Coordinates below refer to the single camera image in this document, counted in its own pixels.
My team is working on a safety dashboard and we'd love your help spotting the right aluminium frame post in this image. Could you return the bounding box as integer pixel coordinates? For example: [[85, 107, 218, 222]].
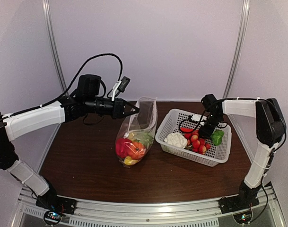
[[223, 0, 250, 98]]

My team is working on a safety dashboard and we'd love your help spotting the aluminium frame post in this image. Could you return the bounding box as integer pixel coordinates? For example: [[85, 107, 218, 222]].
[[42, 0, 67, 92], [223, 0, 250, 98]]

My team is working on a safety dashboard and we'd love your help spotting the curved aluminium front rail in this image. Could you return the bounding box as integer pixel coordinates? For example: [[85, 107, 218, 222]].
[[15, 182, 285, 227]]

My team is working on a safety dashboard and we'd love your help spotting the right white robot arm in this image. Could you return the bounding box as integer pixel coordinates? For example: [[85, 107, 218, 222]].
[[199, 94, 286, 209]]

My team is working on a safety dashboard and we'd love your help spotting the red lychee bunch toy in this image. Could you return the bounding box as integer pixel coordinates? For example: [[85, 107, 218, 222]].
[[184, 133, 211, 155]]

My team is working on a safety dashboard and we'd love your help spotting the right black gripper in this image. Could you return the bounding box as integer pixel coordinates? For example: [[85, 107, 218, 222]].
[[198, 113, 223, 139]]

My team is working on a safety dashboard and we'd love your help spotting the left aluminium frame post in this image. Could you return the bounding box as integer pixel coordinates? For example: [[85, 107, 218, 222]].
[[42, 0, 67, 92]]

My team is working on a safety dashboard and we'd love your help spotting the white plastic basket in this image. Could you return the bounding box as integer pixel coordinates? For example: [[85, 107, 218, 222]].
[[155, 109, 232, 167]]

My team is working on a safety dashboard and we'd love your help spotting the left black cable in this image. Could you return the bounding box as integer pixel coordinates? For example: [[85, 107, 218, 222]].
[[0, 53, 124, 128]]

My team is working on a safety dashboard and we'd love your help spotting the white cauliflower toy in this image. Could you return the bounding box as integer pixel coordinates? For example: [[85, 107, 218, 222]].
[[164, 132, 188, 148]]

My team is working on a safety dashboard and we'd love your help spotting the yellow lemon toy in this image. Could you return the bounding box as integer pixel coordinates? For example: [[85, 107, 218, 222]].
[[123, 156, 140, 166]]

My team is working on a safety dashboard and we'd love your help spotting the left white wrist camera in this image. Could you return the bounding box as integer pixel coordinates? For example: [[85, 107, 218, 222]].
[[107, 76, 131, 101]]

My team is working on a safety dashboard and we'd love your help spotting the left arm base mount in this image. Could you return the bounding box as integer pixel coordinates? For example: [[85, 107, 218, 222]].
[[32, 193, 77, 226]]

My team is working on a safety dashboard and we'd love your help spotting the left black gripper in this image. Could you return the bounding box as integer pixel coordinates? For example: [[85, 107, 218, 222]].
[[85, 96, 140, 120]]

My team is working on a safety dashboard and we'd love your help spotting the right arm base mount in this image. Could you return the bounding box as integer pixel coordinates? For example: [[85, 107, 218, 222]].
[[218, 195, 260, 225]]

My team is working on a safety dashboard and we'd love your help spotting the green apple toy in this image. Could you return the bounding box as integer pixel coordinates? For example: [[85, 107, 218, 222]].
[[133, 132, 154, 148]]

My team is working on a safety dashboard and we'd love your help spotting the orange carrot toy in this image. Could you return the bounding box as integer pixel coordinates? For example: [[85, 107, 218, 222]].
[[179, 127, 198, 133]]

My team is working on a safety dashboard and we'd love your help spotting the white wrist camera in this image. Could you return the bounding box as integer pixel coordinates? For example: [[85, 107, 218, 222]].
[[189, 113, 207, 122], [107, 76, 131, 101]]

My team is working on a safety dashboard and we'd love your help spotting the clear dotted zip bag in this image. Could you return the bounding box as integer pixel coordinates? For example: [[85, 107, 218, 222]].
[[115, 97, 157, 168]]

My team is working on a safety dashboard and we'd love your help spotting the green leafy vegetable toy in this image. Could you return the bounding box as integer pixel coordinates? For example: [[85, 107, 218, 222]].
[[210, 130, 225, 146]]

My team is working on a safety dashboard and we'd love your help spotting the red bell pepper toy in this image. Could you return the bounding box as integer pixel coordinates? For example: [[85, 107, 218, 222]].
[[115, 138, 133, 158]]

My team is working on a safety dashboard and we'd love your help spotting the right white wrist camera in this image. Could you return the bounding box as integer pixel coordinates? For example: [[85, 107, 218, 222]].
[[189, 113, 207, 122]]

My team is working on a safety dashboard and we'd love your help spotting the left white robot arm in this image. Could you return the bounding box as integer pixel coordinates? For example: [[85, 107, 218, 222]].
[[0, 74, 139, 210]]

